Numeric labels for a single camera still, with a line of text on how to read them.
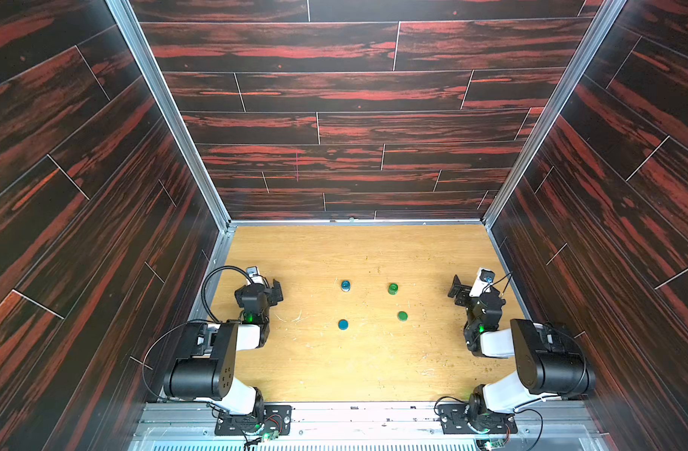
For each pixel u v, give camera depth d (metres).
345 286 0.99
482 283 0.78
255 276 0.80
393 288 0.98
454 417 0.73
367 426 0.73
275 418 0.73
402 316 0.93
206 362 0.46
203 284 1.08
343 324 0.91
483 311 0.69
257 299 0.71
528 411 0.66
